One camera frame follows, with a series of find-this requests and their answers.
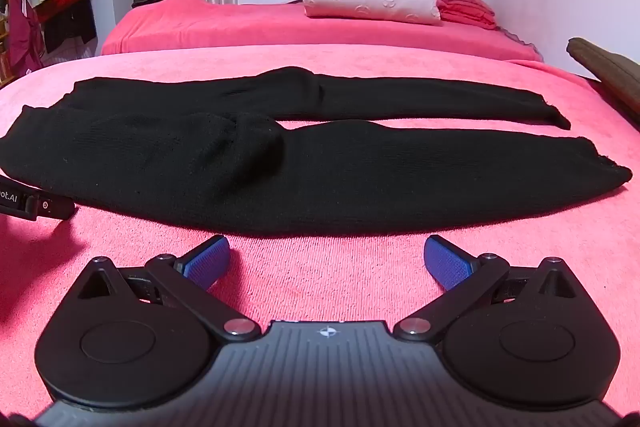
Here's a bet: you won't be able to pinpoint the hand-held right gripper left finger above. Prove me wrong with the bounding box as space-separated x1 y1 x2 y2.
75 234 262 343

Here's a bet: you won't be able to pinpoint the folded pink blanket stack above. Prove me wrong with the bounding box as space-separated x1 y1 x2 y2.
433 0 498 30

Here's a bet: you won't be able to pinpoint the pink bed with blanket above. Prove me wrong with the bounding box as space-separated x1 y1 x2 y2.
101 0 544 62

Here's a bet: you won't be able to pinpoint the brown cushion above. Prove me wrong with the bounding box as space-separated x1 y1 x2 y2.
566 37 640 116

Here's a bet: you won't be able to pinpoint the black pants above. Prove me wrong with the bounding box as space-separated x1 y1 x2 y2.
0 66 633 238

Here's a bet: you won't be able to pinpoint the maroon hanging garment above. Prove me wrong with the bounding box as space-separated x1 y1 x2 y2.
6 0 46 80

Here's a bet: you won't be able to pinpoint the large pink bed blanket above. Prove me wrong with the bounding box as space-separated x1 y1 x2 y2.
0 44 640 423

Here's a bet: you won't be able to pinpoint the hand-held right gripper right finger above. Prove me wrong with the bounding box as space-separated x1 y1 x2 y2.
392 234 583 343

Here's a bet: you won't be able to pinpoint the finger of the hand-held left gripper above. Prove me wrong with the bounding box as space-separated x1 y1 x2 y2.
31 191 77 221

